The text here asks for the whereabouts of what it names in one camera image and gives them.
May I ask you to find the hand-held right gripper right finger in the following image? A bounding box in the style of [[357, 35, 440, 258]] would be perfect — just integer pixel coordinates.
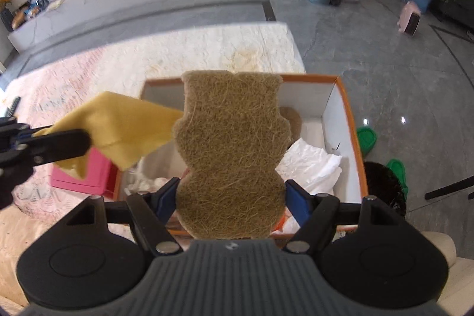
[[282, 179, 410, 254]]

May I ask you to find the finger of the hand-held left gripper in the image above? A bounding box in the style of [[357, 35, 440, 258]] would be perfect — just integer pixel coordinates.
[[0, 116, 53, 151], [0, 128, 92, 169]]

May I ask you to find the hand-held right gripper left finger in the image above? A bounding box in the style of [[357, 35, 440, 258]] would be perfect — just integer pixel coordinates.
[[67, 177, 183, 257]]

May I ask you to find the yellow cloth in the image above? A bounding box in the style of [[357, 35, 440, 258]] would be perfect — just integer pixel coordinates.
[[44, 91, 186, 179]]

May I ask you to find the brown curly plush toy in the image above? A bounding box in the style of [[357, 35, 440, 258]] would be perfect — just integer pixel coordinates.
[[279, 107, 303, 139]]

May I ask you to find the orange rimmed cardboard box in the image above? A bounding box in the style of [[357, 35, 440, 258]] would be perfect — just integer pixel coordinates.
[[113, 75, 368, 240]]

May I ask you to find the brown loofah sponge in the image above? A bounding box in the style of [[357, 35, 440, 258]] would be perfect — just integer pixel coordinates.
[[172, 70, 292, 241]]

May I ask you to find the black remote control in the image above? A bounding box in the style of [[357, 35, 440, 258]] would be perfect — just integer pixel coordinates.
[[7, 97, 22, 117]]

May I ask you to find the white crumpled paper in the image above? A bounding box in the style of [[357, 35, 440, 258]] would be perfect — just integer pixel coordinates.
[[276, 137, 343, 199]]

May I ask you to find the pink box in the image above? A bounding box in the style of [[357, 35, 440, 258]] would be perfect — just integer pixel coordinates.
[[51, 147, 121, 200]]

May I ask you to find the green slipper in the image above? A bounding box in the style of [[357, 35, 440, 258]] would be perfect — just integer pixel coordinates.
[[356, 126, 378, 156], [386, 158, 410, 203]]

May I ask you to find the black rod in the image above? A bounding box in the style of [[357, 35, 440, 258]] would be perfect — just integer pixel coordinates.
[[425, 178, 474, 201]]

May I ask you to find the beige cushion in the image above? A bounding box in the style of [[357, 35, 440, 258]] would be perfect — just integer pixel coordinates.
[[418, 231, 474, 316]]

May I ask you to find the pink space heater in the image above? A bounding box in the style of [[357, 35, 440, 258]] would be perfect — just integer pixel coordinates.
[[397, 1, 423, 37]]

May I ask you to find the black wire bin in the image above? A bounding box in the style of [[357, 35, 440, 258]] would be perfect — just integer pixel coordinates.
[[361, 161, 408, 217]]

